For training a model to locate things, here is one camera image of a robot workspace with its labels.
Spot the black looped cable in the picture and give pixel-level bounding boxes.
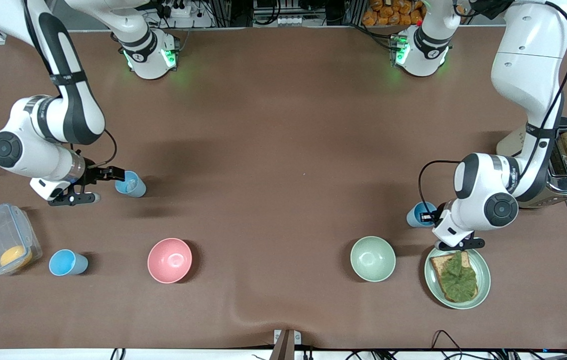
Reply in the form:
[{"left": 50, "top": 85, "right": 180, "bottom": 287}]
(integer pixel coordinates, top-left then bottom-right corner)
[{"left": 431, "top": 330, "right": 469, "bottom": 360}]

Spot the white power strip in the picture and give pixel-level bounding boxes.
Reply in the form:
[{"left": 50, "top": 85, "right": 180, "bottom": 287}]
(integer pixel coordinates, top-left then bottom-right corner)
[{"left": 161, "top": 0, "right": 194, "bottom": 18}]

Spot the pale green plate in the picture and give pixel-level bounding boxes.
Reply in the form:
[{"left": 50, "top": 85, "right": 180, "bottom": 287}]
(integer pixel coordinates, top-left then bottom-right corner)
[{"left": 424, "top": 247, "right": 491, "bottom": 310}]

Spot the green lettuce leaf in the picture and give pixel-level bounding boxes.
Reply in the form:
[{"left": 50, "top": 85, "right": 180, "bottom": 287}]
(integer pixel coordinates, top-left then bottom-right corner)
[{"left": 437, "top": 251, "right": 478, "bottom": 303}]

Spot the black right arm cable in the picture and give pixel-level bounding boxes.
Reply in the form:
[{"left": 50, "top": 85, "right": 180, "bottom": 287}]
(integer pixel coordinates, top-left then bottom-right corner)
[{"left": 83, "top": 129, "right": 118, "bottom": 168}]

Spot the toast slice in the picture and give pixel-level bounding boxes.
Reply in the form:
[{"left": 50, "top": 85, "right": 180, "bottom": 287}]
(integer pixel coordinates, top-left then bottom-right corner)
[{"left": 429, "top": 251, "right": 479, "bottom": 303}]

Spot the bag of orange buns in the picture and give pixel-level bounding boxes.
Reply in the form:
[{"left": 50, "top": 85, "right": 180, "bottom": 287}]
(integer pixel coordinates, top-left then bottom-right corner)
[{"left": 362, "top": 0, "right": 427, "bottom": 27}]

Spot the yellow round food piece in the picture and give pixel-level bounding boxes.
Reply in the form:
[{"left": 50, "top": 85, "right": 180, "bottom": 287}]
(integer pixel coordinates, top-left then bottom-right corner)
[{"left": 0, "top": 245, "right": 33, "bottom": 270}]

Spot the pink bowl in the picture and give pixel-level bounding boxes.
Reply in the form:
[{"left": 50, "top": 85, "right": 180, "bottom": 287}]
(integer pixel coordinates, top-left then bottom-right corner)
[{"left": 147, "top": 237, "right": 193, "bottom": 284}]

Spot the pale green bowl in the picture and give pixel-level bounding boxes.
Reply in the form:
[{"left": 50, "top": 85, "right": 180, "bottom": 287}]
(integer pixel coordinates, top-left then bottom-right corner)
[{"left": 350, "top": 236, "right": 397, "bottom": 283}]

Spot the blue plastic cup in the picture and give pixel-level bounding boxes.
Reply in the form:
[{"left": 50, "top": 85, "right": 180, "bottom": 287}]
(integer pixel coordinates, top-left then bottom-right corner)
[
  {"left": 48, "top": 249, "right": 89, "bottom": 277},
  {"left": 114, "top": 170, "right": 147, "bottom": 199},
  {"left": 406, "top": 201, "right": 438, "bottom": 229}
]

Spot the metal table clamp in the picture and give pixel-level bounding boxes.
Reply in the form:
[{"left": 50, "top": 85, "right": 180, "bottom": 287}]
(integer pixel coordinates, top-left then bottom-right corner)
[{"left": 272, "top": 329, "right": 302, "bottom": 360}]

